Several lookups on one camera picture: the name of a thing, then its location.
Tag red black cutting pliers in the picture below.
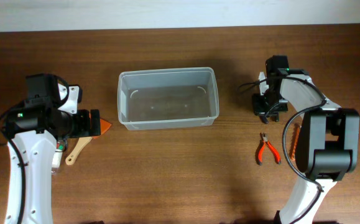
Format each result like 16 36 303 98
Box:
256 132 282 166

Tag clear plastic container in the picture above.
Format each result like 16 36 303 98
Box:
118 67 219 131

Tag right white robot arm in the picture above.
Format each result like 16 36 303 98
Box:
256 68 360 223

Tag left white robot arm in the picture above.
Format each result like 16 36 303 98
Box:
3 106 101 223

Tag colourful bit set pack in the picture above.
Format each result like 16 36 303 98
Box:
52 139 68 174

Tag orange scraper wooden handle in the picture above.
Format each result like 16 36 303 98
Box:
65 119 111 166

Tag orange socket bit rail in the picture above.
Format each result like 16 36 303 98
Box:
289 123 301 161

